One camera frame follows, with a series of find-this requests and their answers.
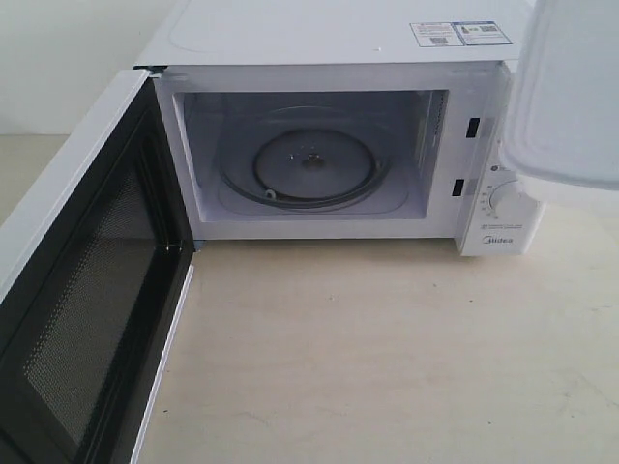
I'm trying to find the glass microwave turntable plate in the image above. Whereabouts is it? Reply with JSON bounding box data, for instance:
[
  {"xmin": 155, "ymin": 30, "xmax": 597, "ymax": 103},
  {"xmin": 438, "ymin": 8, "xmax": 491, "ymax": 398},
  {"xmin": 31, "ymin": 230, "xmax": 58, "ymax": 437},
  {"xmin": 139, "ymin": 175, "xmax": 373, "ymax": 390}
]
[{"xmin": 217, "ymin": 106, "xmax": 394, "ymax": 211}]

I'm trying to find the microwave door with black window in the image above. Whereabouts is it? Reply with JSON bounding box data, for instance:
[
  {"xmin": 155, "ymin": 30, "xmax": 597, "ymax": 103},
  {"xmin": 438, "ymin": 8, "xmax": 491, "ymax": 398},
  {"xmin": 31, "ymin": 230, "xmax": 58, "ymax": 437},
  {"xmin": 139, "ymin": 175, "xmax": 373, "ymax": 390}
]
[{"xmin": 1, "ymin": 70, "xmax": 194, "ymax": 463}]

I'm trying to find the blue white label sticker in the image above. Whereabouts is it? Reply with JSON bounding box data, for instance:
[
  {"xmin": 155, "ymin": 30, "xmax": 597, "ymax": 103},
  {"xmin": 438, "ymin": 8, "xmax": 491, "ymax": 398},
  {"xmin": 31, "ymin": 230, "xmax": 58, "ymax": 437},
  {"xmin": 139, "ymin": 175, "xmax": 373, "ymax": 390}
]
[{"xmin": 409, "ymin": 21, "xmax": 513, "ymax": 47}]

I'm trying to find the white microwave oven body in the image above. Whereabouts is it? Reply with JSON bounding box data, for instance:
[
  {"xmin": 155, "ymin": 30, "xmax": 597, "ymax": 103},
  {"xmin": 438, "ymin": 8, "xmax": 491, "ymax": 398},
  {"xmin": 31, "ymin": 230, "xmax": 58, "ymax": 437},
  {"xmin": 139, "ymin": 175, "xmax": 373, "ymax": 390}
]
[{"xmin": 135, "ymin": 1, "xmax": 544, "ymax": 256}]

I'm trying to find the white lidded plastic container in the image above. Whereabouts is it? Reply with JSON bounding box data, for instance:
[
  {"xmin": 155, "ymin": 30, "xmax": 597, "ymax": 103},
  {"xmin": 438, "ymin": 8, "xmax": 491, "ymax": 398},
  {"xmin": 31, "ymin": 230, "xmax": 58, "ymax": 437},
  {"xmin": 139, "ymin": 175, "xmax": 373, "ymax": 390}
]
[{"xmin": 499, "ymin": 0, "xmax": 618, "ymax": 216}]

